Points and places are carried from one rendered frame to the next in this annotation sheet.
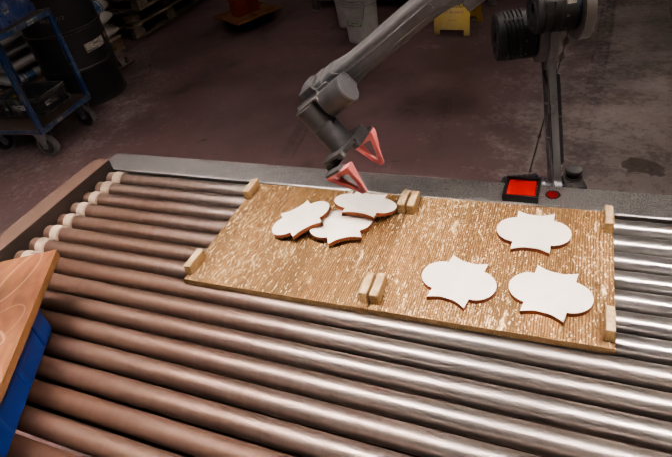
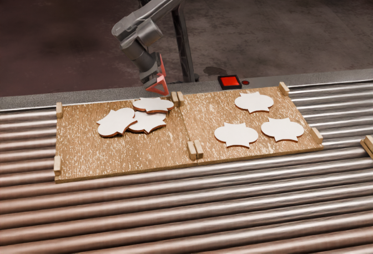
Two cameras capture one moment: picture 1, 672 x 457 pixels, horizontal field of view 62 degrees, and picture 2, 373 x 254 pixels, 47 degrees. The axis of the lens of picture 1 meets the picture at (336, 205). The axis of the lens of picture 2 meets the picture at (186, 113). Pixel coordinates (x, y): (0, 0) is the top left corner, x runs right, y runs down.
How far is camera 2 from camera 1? 0.64 m
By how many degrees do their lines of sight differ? 33
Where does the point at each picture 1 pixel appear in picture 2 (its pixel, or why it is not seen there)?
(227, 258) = (78, 158)
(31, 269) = not seen: outside the picture
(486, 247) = (236, 115)
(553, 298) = (286, 131)
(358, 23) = not seen: outside the picture
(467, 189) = (199, 87)
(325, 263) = (151, 144)
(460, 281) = (237, 134)
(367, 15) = not seen: outside the picture
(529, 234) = (253, 103)
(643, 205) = (288, 80)
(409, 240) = (192, 120)
